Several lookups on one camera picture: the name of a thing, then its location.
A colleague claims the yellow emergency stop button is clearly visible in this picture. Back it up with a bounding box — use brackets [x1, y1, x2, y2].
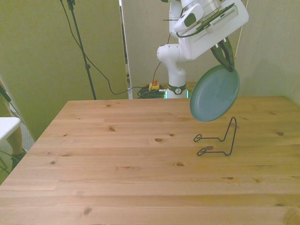
[149, 79, 160, 92]

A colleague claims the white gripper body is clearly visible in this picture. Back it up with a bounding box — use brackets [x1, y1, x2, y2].
[178, 0, 250, 60]

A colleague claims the black tripod stand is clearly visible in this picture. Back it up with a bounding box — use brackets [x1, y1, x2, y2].
[60, 0, 98, 100]

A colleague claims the teal round plate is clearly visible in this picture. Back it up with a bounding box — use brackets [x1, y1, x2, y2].
[189, 65, 241, 122]

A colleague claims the thin black cable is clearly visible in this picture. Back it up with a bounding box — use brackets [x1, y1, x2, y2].
[60, 0, 144, 96]

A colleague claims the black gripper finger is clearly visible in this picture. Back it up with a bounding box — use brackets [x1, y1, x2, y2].
[220, 37, 236, 72]
[210, 45, 233, 72]

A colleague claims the black wire plate stand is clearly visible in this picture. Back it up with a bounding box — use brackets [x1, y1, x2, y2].
[193, 116, 238, 157]

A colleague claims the white stool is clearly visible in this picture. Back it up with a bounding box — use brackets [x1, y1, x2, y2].
[0, 117, 22, 143]

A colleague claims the dark shoe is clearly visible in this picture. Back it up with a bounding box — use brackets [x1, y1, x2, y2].
[10, 149, 28, 170]

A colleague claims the coiled black cable bundle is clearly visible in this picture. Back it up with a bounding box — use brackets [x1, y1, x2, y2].
[136, 86, 167, 99]

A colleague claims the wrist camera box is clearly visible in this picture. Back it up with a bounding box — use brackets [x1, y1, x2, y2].
[195, 2, 239, 31]

